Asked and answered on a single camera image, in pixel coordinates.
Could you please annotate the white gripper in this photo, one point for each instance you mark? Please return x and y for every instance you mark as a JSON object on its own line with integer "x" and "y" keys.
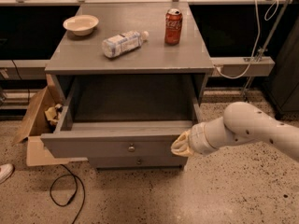
{"x": 196, "y": 138}

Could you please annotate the grey top drawer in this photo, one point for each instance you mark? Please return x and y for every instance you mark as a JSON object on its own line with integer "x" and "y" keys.
{"x": 124, "y": 116}

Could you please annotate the grey drawer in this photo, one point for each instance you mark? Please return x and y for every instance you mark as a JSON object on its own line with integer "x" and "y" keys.
{"x": 137, "y": 162}
{"x": 124, "y": 116}

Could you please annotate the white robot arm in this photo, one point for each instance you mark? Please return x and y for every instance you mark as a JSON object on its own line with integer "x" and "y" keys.
{"x": 241, "y": 123}

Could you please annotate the grey lower drawer front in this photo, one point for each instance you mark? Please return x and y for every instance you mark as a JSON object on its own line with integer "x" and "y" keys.
{"x": 137, "y": 162}

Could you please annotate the grey drawer cabinet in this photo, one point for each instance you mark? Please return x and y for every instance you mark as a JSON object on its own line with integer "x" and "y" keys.
{"x": 83, "y": 56}

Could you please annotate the dark cabinet at right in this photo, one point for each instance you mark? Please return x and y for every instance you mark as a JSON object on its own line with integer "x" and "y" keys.
{"x": 282, "y": 87}

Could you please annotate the clear plastic water bottle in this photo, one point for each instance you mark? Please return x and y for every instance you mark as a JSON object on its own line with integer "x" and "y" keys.
{"x": 119, "y": 44}

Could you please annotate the metal pole stand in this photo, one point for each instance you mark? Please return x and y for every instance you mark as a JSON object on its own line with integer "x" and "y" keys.
{"x": 257, "y": 54}

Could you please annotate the red cola can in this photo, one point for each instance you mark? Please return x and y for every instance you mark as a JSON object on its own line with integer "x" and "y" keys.
{"x": 173, "y": 25}

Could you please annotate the crumpled brown paper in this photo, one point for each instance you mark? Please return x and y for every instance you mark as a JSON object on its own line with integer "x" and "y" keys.
{"x": 53, "y": 114}

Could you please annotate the open cardboard box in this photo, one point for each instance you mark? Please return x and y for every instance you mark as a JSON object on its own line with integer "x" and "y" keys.
{"x": 35, "y": 123}

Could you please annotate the white ceramic bowl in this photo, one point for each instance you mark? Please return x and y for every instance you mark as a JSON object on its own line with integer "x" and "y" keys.
{"x": 81, "y": 25}

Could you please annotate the white shoe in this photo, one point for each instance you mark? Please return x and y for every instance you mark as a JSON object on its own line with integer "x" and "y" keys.
{"x": 6, "y": 170}

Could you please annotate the grey window ledge rail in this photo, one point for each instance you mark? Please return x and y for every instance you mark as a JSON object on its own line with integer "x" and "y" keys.
{"x": 229, "y": 66}

